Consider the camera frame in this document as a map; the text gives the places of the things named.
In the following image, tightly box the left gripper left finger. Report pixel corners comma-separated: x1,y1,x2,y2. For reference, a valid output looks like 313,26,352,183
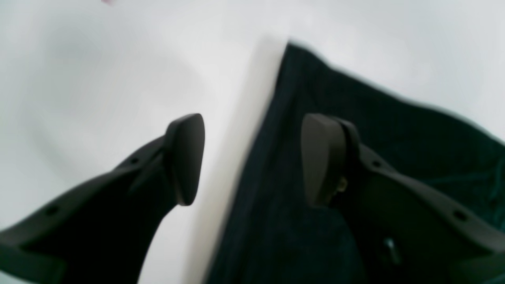
0,114,205,284

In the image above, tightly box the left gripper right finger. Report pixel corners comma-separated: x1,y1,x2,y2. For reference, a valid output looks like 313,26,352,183
301,114,505,284

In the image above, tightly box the black T-shirt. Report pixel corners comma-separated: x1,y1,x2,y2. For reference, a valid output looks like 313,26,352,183
205,43,505,284

